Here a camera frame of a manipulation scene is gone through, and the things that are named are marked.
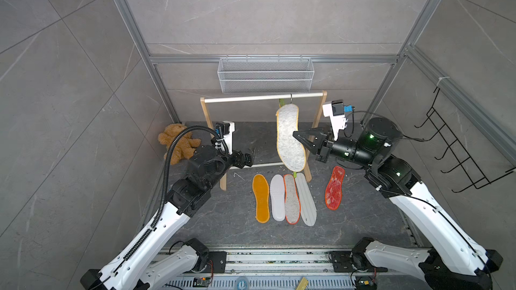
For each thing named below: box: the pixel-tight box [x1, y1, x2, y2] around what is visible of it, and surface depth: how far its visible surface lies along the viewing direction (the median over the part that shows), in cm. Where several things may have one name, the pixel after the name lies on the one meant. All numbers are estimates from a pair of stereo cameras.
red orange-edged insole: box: [325, 165, 346, 211], surface depth 92 cm
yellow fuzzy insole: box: [252, 173, 271, 224], surface depth 90 cm
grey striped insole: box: [296, 172, 318, 227], surface depth 90 cm
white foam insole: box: [269, 174, 286, 222], surface depth 92 cm
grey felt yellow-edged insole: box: [275, 103, 306, 173], surface depth 55 cm
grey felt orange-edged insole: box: [283, 173, 301, 225], surface depth 90 cm
